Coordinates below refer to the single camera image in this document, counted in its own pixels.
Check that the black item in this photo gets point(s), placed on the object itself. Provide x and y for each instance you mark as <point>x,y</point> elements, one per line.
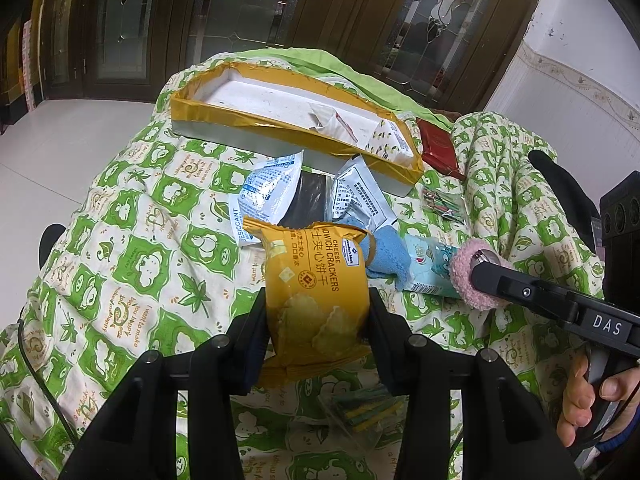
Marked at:
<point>309,201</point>

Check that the silver white foil sachet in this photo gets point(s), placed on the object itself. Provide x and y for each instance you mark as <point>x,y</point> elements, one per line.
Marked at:
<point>355,198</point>

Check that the green patterned quilt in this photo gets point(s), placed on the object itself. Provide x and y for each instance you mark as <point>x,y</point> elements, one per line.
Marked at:
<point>149,262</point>

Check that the red wrapped packet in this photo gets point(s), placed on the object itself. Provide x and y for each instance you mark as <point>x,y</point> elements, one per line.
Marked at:
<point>438,150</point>

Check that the black chair part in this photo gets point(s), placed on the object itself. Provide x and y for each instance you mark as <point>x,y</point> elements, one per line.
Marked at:
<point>48,239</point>

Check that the white tissue pack red label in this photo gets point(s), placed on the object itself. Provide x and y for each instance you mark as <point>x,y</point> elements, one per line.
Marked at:
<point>329,123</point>

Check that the wooden glass door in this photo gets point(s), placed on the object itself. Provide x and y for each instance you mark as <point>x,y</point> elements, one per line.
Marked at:
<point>445,54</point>

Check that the teal tissue pack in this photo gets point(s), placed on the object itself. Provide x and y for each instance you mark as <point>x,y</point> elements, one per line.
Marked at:
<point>428,271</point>

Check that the black chair armrest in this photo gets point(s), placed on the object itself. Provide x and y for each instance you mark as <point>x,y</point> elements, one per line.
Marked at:
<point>580,211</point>

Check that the white foam tray gold tape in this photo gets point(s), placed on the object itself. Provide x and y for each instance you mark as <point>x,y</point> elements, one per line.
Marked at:
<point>265,109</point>

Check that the yellow cheese cracker pack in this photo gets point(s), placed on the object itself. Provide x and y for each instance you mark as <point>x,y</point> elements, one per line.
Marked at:
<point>317,298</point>

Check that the bag of coloured sticks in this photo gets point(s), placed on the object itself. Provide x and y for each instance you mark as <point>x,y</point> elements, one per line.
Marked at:
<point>449,207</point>

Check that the blue white foil sachet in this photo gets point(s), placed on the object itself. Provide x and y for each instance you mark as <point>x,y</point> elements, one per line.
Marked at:
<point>266,195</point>

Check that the small bag yellow green sticks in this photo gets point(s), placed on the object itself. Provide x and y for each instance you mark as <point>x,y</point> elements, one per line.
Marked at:
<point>362,416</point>

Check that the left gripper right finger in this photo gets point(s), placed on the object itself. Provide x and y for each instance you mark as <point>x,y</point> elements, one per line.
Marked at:
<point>387,334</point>

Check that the yellow-dotted tissue pack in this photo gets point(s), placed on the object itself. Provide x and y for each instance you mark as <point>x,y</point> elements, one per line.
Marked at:
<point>388,142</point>

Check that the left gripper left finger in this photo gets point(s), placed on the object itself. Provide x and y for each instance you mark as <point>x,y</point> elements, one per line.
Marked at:
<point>249,334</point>

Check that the right hand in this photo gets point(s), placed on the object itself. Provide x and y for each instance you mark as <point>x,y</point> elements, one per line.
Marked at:
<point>579,396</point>

